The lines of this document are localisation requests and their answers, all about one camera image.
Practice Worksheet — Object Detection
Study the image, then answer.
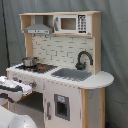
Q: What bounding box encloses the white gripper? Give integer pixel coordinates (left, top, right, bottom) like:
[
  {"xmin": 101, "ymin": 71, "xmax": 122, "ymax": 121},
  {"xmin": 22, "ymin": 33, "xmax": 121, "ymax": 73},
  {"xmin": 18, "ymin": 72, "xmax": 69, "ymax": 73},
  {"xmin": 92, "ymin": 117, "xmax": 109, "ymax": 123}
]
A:
[{"xmin": 0, "ymin": 76, "xmax": 32, "ymax": 103}]

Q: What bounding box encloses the white microwave door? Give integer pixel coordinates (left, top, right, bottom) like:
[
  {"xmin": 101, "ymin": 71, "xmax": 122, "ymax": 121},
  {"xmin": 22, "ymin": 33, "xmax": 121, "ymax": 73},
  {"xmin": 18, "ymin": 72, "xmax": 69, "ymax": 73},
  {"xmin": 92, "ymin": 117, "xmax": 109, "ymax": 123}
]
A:
[{"xmin": 54, "ymin": 14, "xmax": 91, "ymax": 34}]

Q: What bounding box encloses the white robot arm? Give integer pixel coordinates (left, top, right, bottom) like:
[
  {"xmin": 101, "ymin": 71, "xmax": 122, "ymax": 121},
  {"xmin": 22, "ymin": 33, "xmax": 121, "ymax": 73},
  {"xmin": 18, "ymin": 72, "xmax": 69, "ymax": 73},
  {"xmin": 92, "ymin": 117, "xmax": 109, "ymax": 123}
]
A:
[{"xmin": 0, "ymin": 76, "xmax": 37, "ymax": 128}]

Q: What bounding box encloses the wooden toy kitchen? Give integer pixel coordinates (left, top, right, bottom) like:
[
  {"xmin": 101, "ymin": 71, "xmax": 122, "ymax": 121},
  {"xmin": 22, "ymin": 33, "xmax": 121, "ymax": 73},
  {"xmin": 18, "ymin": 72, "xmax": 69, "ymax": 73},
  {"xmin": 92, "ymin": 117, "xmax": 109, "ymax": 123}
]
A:
[{"xmin": 7, "ymin": 11, "xmax": 114, "ymax": 128}]

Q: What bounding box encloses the right red stove knob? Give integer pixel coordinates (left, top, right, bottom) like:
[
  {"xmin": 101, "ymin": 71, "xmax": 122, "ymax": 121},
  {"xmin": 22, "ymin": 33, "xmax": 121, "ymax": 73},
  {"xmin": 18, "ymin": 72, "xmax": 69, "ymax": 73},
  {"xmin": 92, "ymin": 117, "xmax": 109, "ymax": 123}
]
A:
[{"xmin": 30, "ymin": 81, "xmax": 37, "ymax": 88}]

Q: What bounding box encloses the silver toy pot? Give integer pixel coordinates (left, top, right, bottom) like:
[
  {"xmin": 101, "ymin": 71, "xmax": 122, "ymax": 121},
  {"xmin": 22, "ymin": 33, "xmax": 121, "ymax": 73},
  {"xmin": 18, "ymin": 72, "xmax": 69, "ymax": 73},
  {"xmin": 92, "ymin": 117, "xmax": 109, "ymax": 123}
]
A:
[{"xmin": 22, "ymin": 57, "xmax": 39, "ymax": 67}]

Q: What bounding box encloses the black toy stovetop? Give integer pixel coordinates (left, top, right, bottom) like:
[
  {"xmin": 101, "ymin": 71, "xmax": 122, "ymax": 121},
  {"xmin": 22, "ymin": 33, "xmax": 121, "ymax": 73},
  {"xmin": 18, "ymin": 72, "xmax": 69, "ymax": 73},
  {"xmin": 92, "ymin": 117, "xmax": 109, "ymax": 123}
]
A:
[{"xmin": 18, "ymin": 63, "xmax": 55, "ymax": 73}]

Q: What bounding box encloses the white fridge door with dispenser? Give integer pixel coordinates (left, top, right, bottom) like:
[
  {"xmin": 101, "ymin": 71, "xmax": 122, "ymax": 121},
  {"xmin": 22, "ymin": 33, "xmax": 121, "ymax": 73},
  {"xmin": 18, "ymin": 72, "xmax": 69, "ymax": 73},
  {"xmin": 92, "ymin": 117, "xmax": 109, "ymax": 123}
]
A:
[{"xmin": 44, "ymin": 82, "xmax": 82, "ymax": 128}]

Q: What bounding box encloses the grey toy sink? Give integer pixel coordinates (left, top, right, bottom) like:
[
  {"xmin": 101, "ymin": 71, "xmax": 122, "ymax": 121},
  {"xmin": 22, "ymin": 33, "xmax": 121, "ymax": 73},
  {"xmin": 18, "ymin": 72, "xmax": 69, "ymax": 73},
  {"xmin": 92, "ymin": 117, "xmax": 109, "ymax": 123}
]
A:
[{"xmin": 52, "ymin": 68, "xmax": 92, "ymax": 81}]

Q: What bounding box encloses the grey range hood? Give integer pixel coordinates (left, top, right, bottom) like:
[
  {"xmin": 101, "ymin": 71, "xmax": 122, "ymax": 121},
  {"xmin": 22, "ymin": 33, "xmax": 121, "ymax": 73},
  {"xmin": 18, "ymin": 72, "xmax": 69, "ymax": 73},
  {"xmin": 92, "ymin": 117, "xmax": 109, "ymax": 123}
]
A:
[{"xmin": 24, "ymin": 16, "xmax": 53, "ymax": 34}]

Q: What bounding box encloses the black toy faucet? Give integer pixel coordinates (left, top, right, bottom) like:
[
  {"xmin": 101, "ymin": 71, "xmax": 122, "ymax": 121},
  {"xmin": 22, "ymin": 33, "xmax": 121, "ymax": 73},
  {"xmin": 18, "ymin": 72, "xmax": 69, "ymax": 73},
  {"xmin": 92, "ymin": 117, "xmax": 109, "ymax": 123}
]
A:
[{"xmin": 75, "ymin": 51, "xmax": 93, "ymax": 70}]

